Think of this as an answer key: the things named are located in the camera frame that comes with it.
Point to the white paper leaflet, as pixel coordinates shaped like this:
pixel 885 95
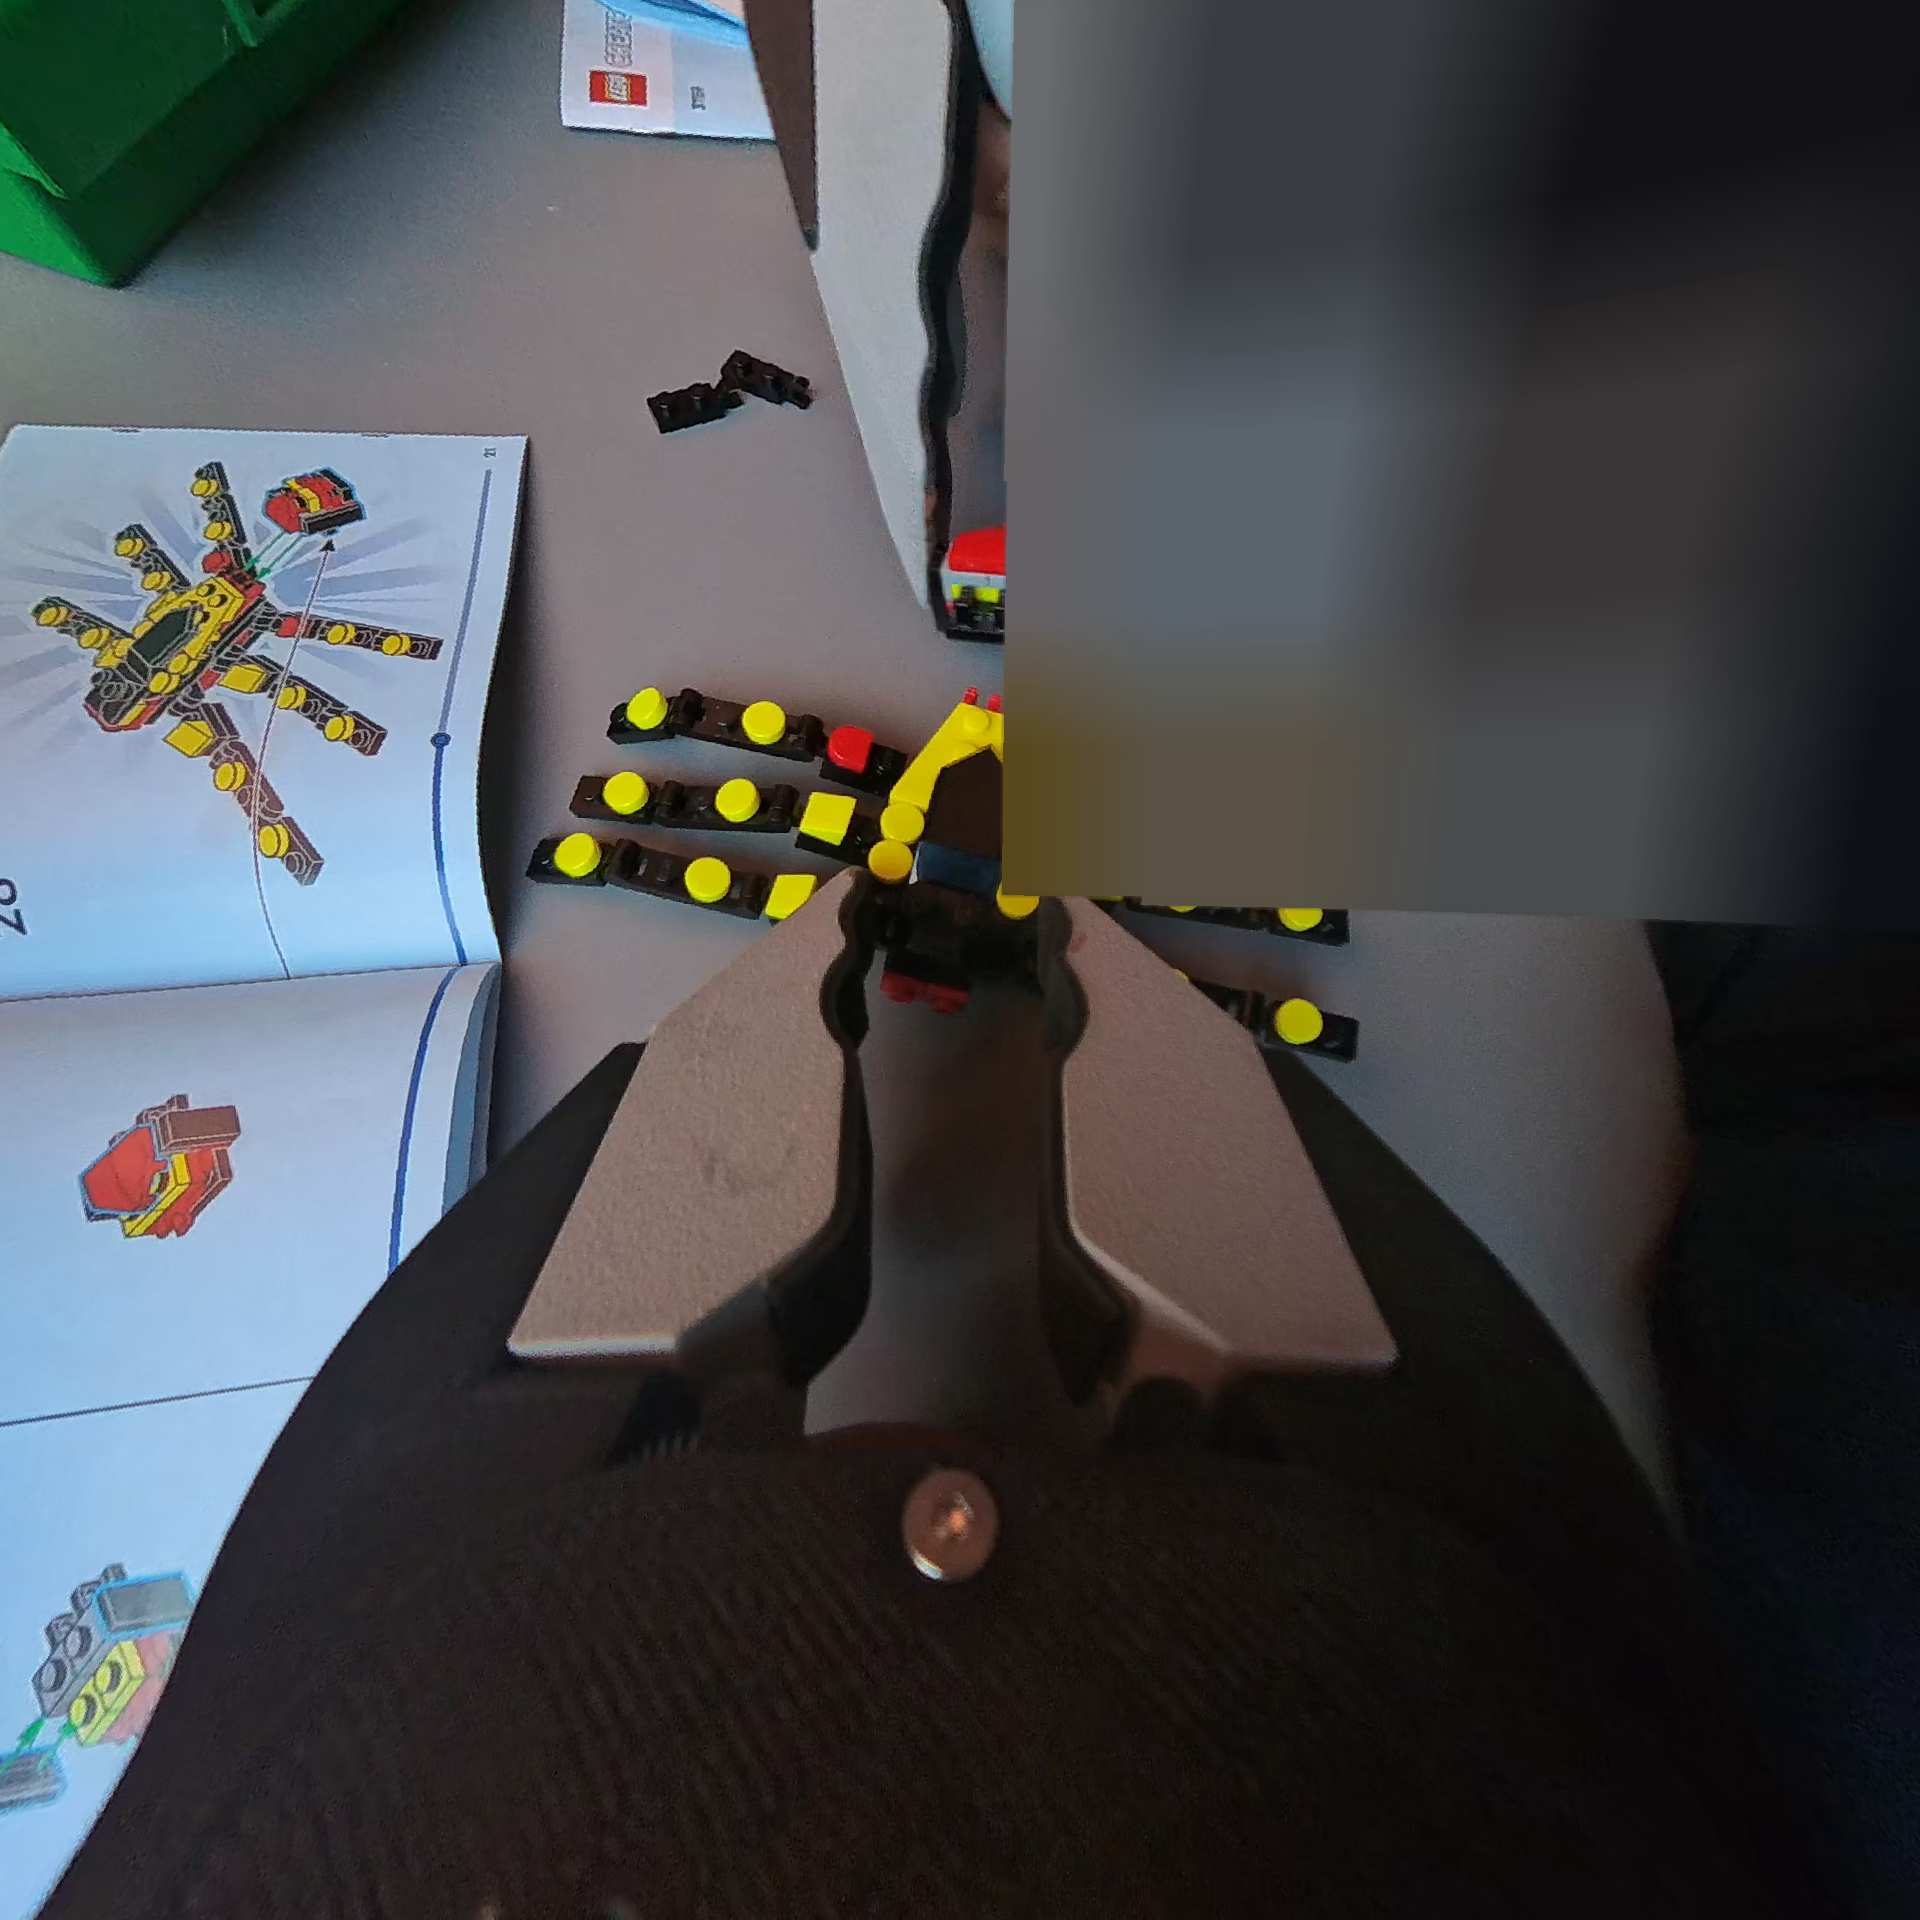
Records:
pixel 645 77

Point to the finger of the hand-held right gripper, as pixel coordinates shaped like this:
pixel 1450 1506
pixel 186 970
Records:
pixel 878 255

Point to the person's dark trouser leg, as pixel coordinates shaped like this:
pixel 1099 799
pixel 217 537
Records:
pixel 1799 1349

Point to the small black lego hinge piece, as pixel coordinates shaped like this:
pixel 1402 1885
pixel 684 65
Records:
pixel 727 393

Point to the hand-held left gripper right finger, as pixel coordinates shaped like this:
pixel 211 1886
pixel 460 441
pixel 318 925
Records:
pixel 1201 1184

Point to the black yellow lego spider body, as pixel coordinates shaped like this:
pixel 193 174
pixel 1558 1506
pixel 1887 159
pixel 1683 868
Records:
pixel 734 800

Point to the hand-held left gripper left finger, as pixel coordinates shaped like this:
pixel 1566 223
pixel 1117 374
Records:
pixel 676 1184

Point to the red yellow lego spider head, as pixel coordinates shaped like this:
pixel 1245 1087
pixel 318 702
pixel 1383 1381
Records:
pixel 973 578

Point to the open lego instruction booklet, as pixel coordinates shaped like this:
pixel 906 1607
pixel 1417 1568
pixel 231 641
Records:
pixel 226 840

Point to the green cardboard box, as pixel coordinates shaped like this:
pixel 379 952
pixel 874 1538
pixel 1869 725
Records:
pixel 135 119

